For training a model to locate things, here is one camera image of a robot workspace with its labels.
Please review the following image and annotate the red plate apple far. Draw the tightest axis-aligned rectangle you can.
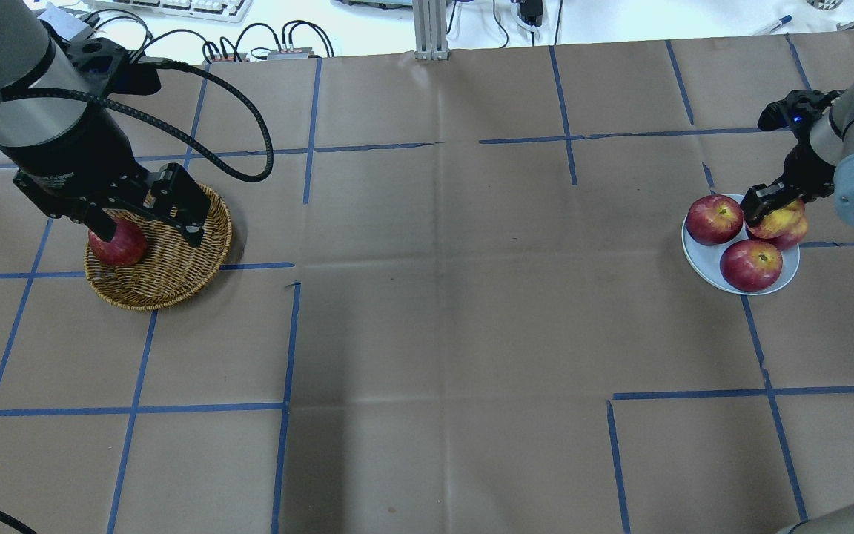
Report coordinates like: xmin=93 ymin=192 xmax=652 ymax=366
xmin=684 ymin=195 xmax=744 ymax=246

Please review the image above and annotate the aluminium frame post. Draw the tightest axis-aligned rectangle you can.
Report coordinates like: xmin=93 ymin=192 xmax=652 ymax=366
xmin=412 ymin=0 xmax=450 ymax=61

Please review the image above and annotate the light blue plate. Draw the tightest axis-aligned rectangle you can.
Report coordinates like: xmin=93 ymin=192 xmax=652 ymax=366
xmin=681 ymin=194 xmax=800 ymax=295

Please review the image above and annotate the blue white pen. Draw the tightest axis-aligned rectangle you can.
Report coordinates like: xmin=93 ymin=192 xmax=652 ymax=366
xmin=750 ymin=15 xmax=792 ymax=35

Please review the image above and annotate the dark red basket apple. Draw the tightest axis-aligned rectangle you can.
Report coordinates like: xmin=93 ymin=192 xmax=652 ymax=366
xmin=88 ymin=217 xmax=149 ymax=266

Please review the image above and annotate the red plate apple side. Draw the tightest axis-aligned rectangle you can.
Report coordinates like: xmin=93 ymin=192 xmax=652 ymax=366
xmin=768 ymin=216 xmax=810 ymax=252

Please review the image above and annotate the round wicker basket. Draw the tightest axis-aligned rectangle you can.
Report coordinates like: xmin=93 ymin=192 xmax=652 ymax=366
xmin=84 ymin=185 xmax=235 ymax=312

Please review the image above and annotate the red plate apple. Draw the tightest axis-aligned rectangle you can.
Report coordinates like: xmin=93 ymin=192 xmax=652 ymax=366
xmin=719 ymin=239 xmax=784 ymax=293
xmin=684 ymin=195 xmax=744 ymax=246

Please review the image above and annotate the black cable bundle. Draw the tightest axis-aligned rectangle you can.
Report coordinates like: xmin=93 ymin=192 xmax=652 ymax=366
xmin=82 ymin=9 xmax=336 ymax=69

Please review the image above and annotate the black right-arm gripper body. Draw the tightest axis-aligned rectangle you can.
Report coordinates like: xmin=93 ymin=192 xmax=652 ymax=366
xmin=757 ymin=89 xmax=844 ymax=202

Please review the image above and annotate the yellow-red striped apple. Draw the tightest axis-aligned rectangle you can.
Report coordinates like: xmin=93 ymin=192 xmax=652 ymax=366
xmin=744 ymin=199 xmax=804 ymax=240

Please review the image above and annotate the red plate apple near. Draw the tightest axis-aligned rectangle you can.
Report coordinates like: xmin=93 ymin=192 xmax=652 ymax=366
xmin=719 ymin=239 xmax=784 ymax=293

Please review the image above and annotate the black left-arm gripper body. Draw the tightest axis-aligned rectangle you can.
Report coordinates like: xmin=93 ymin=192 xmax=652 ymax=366
xmin=11 ymin=104 xmax=156 ymax=223

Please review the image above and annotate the black left-arm cable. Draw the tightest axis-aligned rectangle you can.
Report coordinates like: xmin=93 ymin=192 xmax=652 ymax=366
xmin=0 ymin=58 xmax=275 ymax=534

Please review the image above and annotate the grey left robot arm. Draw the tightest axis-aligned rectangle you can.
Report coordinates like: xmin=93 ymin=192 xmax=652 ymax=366
xmin=0 ymin=1 xmax=211 ymax=247

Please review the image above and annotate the grey adapter box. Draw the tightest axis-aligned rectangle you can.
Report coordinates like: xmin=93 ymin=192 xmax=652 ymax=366
xmin=33 ymin=4 xmax=95 ymax=42

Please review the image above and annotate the white keyboard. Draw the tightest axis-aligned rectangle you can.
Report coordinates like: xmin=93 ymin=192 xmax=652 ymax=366
xmin=85 ymin=1 xmax=255 ymax=23

